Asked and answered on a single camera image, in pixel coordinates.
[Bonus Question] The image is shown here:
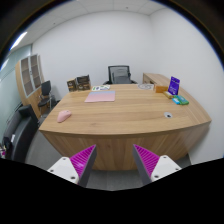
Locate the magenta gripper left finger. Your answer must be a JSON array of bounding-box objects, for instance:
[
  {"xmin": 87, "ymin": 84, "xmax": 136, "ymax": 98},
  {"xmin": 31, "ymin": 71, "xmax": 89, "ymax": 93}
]
[{"xmin": 48, "ymin": 145, "xmax": 97, "ymax": 187}]

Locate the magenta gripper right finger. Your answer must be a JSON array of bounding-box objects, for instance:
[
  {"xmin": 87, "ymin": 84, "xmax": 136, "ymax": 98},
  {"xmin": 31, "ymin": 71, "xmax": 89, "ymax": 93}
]
[{"xmin": 133, "ymin": 144, "xmax": 181, "ymax": 185}]

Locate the pink computer mouse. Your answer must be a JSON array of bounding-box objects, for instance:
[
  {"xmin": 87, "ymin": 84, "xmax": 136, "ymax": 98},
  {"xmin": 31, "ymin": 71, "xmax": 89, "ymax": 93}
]
[{"xmin": 57, "ymin": 110, "xmax": 71, "ymax": 123}]

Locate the pink blue mouse pad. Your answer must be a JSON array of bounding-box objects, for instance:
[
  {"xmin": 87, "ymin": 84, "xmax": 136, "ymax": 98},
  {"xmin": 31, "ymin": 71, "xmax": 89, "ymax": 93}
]
[{"xmin": 85, "ymin": 91, "xmax": 115, "ymax": 102}]

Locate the wooden office desk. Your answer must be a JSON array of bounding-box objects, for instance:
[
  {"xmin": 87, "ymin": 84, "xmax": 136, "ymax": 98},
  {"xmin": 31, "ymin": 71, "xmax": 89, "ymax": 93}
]
[{"xmin": 40, "ymin": 84, "xmax": 211, "ymax": 170}]

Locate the black leather sofa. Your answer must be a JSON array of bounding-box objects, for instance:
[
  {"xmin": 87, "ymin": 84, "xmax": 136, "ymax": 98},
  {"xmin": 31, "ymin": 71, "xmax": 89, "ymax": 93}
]
[{"xmin": 3, "ymin": 105, "xmax": 39, "ymax": 163}]

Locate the blue small box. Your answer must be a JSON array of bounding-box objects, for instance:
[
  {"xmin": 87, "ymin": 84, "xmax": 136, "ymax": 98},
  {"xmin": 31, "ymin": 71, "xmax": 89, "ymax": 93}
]
[{"xmin": 172, "ymin": 98, "xmax": 180, "ymax": 105}]

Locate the green small box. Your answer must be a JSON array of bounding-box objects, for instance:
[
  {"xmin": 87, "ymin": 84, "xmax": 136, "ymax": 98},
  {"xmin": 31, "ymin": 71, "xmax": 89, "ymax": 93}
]
[{"xmin": 176, "ymin": 95, "xmax": 189, "ymax": 105}]

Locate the yellow small box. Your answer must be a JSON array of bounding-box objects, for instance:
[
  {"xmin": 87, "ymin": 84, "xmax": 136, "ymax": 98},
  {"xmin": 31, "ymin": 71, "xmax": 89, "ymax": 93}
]
[{"xmin": 163, "ymin": 91, "xmax": 174, "ymax": 99}]

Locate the black visitor chair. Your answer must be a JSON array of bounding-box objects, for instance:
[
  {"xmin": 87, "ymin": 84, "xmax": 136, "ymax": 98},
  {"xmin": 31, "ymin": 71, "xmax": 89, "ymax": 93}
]
[{"xmin": 38, "ymin": 81, "xmax": 55, "ymax": 109}]

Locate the dark brown box left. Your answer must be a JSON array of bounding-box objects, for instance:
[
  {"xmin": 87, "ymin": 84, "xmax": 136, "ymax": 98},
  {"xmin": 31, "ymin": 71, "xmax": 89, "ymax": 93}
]
[{"xmin": 67, "ymin": 79, "xmax": 77, "ymax": 92}]

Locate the dark brown box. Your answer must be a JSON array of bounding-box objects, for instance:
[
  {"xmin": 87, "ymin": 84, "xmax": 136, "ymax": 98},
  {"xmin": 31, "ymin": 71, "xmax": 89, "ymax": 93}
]
[
  {"xmin": 67, "ymin": 79, "xmax": 77, "ymax": 92},
  {"xmin": 76, "ymin": 75, "xmax": 91, "ymax": 91}
]

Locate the dark brown box right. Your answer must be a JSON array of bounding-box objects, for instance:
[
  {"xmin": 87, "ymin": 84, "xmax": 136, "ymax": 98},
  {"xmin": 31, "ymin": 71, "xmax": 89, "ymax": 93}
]
[{"xmin": 76, "ymin": 75, "xmax": 91, "ymax": 91}]

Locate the wooden side cabinet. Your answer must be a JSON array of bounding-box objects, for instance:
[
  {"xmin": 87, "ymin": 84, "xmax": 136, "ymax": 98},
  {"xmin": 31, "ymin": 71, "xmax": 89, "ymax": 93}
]
[{"xmin": 143, "ymin": 73, "xmax": 170, "ymax": 86}]

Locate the purple sign stand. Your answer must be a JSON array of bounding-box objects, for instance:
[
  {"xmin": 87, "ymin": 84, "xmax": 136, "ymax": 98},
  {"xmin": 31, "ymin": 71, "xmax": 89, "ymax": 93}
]
[{"xmin": 168, "ymin": 77, "xmax": 180, "ymax": 95}]

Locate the black mesh office chair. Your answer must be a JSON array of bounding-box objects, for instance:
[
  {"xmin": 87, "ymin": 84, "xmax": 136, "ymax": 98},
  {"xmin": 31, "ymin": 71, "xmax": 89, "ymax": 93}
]
[{"xmin": 104, "ymin": 65, "xmax": 136, "ymax": 85}]

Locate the wooden glass-door cabinet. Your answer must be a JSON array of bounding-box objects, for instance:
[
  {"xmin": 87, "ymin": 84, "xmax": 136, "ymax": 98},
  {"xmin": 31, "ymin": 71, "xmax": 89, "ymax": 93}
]
[{"xmin": 15, "ymin": 55, "xmax": 44, "ymax": 118}]

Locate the silver desk cable grommet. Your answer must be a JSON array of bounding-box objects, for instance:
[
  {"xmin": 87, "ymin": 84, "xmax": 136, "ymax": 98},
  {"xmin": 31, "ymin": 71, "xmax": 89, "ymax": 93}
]
[{"xmin": 164, "ymin": 112, "xmax": 173, "ymax": 118}]

